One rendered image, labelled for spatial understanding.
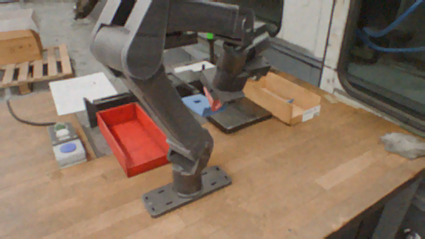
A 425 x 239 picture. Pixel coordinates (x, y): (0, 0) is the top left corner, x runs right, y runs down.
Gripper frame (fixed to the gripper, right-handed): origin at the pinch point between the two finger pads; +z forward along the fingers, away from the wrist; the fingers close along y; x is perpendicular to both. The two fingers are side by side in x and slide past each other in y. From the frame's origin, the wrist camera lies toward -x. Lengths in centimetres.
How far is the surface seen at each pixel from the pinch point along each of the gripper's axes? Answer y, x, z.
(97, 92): 41, 20, 31
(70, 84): 52, 27, 37
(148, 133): 8.0, 13.6, 15.8
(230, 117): 2.8, -10.0, 11.3
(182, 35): 26.4, -2.6, -2.0
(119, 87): 41, 12, 31
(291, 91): 4.7, -35.3, 9.5
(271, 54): 40, -61, 29
